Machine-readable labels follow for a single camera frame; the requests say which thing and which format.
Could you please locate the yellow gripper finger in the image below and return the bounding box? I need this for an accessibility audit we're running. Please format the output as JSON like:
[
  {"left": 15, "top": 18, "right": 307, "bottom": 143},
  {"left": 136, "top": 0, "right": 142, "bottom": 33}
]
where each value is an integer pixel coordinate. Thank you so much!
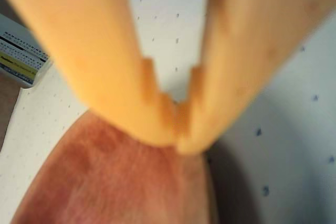
[
  {"left": 176, "top": 0, "right": 336, "bottom": 154},
  {"left": 0, "top": 0, "right": 177, "bottom": 148}
]

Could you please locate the brown wooden bowl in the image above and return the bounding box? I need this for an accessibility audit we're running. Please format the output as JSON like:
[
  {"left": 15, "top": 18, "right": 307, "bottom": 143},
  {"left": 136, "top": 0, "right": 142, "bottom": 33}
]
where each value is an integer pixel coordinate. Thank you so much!
[{"left": 10, "top": 110, "right": 219, "bottom": 224}]

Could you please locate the white box with printed label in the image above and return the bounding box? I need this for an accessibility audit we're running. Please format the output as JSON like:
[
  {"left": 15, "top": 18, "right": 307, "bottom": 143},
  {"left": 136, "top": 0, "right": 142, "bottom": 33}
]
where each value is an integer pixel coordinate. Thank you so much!
[{"left": 0, "top": 13, "right": 54, "bottom": 90}]

